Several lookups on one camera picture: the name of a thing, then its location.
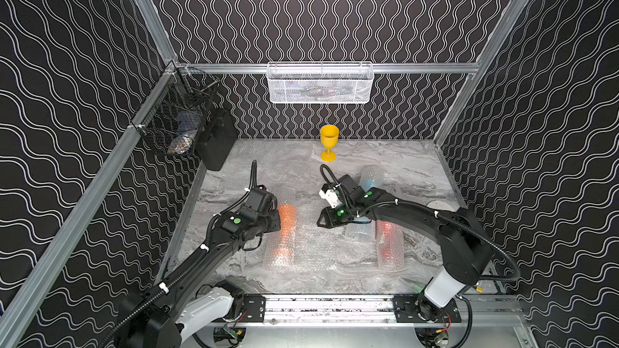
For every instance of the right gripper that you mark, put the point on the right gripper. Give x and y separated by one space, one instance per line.
330 222

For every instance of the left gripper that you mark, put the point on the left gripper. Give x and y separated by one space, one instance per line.
273 220

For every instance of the orange wine glass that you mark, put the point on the orange wine glass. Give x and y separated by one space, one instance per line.
300 245

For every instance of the yellow wine glass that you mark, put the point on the yellow wine glass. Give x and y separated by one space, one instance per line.
329 136

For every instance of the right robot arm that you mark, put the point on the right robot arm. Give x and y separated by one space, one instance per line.
469 256

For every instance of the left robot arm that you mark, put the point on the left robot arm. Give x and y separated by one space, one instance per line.
154 318

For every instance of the wrapped red wine glass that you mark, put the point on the wrapped red wine glass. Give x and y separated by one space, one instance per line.
389 246

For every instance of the black box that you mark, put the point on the black box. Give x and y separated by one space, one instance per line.
217 140

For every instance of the white tape roll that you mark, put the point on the white tape roll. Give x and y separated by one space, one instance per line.
442 205

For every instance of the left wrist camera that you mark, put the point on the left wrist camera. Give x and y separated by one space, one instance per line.
259 202

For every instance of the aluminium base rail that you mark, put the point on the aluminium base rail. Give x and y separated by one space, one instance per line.
345 310

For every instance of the black wire basket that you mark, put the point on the black wire basket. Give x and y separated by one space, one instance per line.
172 127

